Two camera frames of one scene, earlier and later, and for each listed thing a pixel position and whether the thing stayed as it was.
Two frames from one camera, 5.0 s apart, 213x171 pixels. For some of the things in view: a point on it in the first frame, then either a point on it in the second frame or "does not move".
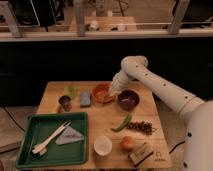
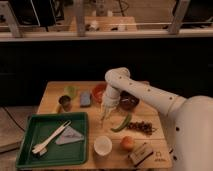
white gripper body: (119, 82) to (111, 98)
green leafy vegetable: (71, 91) does not move
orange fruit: (127, 143) does not move
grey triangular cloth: (68, 135) does not move
